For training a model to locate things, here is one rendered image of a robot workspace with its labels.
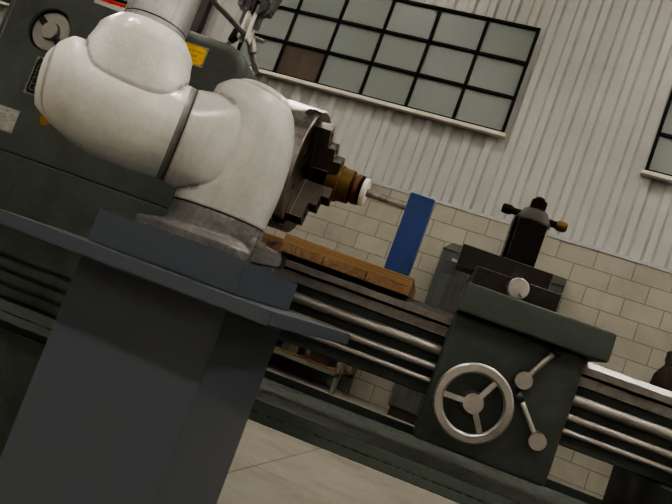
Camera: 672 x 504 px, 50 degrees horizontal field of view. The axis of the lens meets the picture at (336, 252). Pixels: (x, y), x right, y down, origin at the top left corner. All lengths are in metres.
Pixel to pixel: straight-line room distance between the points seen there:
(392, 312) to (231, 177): 0.62
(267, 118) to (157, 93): 0.17
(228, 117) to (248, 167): 0.08
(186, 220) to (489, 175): 7.58
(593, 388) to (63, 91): 1.16
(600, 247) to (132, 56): 7.50
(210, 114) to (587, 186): 7.58
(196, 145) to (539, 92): 7.91
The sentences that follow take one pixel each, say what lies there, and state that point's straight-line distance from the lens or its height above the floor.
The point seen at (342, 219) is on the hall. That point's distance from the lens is 8.67.
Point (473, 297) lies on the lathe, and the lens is 1.45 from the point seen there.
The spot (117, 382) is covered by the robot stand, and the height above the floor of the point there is 0.58.
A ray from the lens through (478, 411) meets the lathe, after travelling 1.46.
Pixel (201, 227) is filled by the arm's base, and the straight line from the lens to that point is 1.10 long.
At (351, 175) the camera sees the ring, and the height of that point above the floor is 1.10.
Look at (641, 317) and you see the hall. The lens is 8.26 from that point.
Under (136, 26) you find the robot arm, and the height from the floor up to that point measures 1.06.
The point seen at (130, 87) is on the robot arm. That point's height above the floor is 0.98.
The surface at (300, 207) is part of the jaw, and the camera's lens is 1.74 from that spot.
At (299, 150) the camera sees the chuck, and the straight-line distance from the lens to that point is 1.68.
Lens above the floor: 0.77
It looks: 5 degrees up
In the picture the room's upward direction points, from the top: 20 degrees clockwise
